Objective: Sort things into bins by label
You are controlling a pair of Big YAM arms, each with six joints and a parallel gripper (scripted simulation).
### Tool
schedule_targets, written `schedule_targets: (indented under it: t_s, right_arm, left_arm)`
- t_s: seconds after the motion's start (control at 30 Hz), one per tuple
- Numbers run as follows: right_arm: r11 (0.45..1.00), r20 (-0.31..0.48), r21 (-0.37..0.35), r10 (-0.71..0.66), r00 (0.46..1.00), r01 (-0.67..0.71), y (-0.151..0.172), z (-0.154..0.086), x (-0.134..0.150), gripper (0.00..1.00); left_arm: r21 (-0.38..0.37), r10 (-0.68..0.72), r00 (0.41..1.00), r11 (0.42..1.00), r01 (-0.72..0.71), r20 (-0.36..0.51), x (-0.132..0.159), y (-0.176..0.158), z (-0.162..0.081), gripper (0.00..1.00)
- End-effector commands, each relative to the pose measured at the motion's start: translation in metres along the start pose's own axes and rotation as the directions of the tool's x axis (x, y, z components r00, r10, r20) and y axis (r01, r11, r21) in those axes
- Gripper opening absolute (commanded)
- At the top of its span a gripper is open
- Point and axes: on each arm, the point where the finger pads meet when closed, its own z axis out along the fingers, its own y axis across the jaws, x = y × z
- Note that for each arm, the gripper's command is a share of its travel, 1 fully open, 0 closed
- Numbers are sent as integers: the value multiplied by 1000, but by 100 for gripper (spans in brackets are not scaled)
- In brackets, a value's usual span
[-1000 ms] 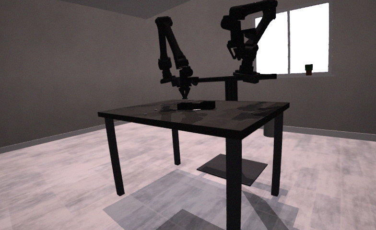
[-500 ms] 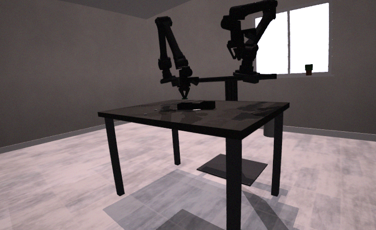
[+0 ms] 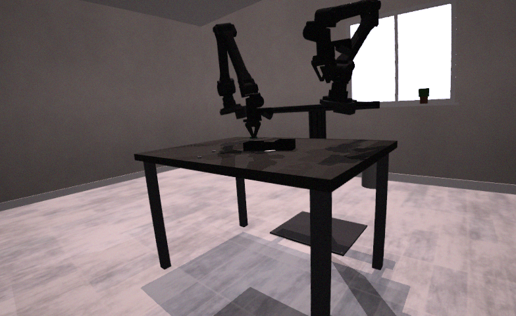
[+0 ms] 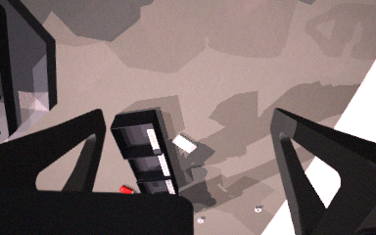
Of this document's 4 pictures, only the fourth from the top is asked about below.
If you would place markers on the black three-compartment bin rack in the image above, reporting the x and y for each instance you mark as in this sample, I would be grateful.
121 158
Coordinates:
153 174

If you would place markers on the red usb stick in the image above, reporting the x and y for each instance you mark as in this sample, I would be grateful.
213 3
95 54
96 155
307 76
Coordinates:
126 189

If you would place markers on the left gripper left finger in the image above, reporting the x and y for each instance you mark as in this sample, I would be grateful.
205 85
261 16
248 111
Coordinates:
23 158

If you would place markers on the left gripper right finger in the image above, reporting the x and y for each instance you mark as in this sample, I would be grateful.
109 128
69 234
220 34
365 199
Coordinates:
353 208

